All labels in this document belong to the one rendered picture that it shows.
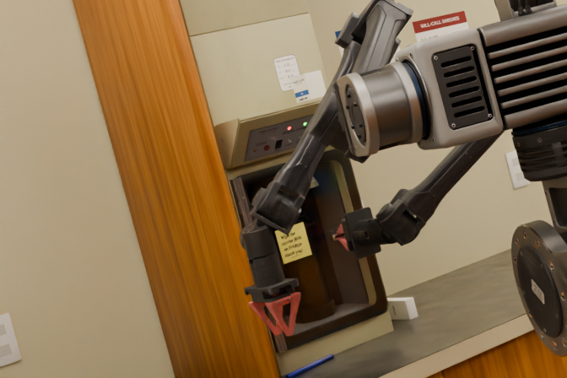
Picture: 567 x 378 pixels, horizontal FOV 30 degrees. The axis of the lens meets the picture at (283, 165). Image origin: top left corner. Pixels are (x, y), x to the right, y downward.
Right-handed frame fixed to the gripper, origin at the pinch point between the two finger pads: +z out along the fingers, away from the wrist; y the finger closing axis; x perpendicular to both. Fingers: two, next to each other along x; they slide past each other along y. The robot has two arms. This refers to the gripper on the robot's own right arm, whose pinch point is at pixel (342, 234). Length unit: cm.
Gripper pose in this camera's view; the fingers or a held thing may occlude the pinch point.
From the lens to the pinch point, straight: 238.5
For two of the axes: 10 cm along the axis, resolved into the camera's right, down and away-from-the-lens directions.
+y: -2.5, -9.7, -0.2
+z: -4.8, 1.1, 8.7
